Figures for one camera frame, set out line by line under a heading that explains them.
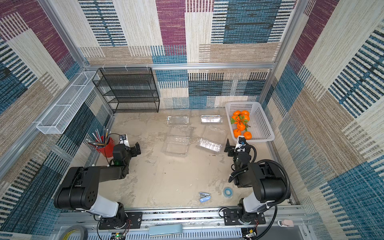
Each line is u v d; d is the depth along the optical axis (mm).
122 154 727
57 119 712
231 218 729
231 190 814
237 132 1015
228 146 824
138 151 889
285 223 687
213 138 1079
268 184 458
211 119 1143
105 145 899
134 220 734
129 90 1091
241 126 1023
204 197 794
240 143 759
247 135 1017
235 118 1026
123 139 807
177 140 1013
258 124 1079
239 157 700
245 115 1016
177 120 1019
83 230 691
